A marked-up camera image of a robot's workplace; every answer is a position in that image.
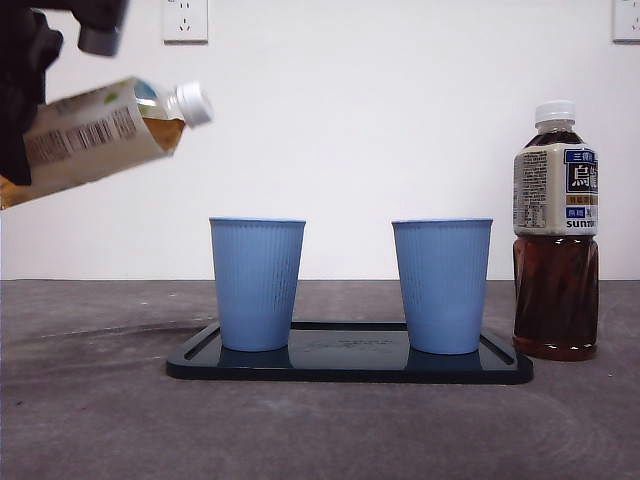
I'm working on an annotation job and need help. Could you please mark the pale tea bottle white label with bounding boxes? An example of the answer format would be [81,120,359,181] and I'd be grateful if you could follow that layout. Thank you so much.
[0,78,215,211]

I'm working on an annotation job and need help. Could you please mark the dark oolong tea bottle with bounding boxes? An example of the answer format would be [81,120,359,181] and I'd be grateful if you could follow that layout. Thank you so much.
[511,99,600,362]

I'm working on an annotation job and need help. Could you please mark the blue ribbed plastic cup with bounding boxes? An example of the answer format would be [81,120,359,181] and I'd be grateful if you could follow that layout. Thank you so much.
[208,216,307,353]
[391,217,495,356]

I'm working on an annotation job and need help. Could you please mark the dark blue rectangular tray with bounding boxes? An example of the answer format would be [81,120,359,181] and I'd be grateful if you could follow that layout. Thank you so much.
[166,321,535,385]

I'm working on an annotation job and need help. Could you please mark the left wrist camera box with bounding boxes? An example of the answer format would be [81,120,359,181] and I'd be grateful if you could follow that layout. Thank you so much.
[77,0,130,57]

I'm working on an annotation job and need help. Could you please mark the white wall socket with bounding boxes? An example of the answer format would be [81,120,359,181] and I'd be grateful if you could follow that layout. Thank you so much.
[162,0,210,45]
[612,0,640,44]

